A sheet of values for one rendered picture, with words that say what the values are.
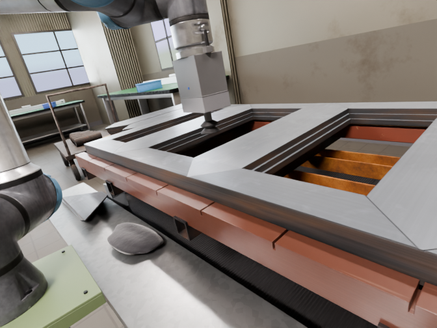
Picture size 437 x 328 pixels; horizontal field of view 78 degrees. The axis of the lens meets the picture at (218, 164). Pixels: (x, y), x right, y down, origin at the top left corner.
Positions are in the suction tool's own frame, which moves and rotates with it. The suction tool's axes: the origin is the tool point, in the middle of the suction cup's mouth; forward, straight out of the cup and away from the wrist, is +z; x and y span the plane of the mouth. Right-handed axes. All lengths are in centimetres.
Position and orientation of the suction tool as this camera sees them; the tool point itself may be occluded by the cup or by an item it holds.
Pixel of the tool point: (211, 131)
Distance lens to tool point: 57.2
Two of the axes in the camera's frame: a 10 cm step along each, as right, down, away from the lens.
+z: 1.8, 9.3, 3.3
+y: -5.9, -1.7, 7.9
